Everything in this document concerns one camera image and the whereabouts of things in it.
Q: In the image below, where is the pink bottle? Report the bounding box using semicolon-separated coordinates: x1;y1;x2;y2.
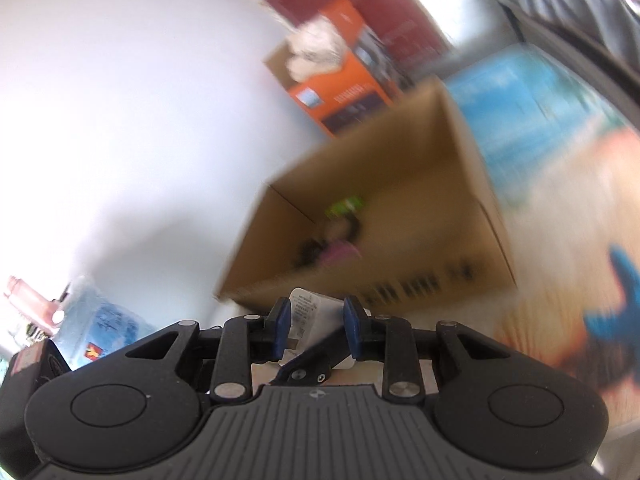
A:
5;275;68;333

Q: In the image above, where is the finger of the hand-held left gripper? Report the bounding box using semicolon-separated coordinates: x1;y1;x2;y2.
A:
272;337;348;388

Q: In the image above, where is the green glue stick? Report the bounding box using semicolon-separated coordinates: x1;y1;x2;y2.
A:
325;195;368;218

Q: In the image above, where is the purple plastic lid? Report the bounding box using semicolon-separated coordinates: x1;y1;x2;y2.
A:
317;220;362;266

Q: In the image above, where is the white charger plug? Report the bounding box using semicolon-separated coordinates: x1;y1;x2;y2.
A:
282;287;373;371

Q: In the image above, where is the orange cardboard box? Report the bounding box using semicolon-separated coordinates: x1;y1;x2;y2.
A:
264;0;406;140

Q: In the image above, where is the beige crumpled cloth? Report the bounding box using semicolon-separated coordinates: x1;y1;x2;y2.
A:
286;16;351;81

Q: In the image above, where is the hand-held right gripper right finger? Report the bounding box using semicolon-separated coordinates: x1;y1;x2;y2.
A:
342;296;516;400

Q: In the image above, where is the blue water jug in bag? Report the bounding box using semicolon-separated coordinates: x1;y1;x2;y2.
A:
52;275;166;371

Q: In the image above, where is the brown cardboard box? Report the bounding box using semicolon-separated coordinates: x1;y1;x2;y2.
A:
214;76;518;311

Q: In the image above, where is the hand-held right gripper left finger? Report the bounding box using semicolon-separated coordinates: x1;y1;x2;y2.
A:
122;296;293;403

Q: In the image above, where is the black tape roll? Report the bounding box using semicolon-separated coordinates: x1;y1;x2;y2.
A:
342;212;365;246

